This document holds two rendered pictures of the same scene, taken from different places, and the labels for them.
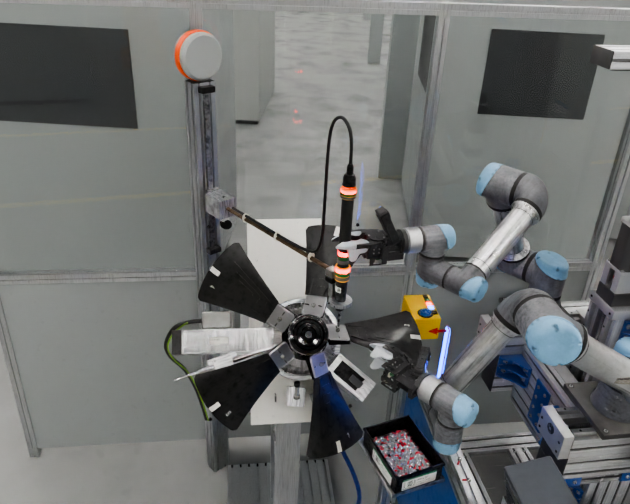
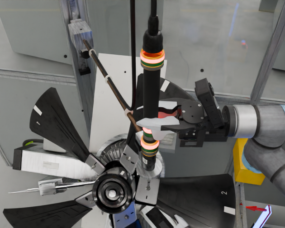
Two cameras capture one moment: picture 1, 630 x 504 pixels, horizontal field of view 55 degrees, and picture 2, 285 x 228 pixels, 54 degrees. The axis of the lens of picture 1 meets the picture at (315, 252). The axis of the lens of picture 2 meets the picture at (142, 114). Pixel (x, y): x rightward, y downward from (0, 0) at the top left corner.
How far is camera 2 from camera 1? 114 cm
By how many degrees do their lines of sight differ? 21
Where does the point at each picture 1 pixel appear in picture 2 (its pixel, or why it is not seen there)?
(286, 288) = (125, 121)
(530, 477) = not seen: outside the picture
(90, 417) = not seen: hidden behind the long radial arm
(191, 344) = (28, 163)
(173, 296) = (70, 95)
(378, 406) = not seen: hidden behind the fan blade
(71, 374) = (17, 130)
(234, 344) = (63, 171)
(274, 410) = (100, 220)
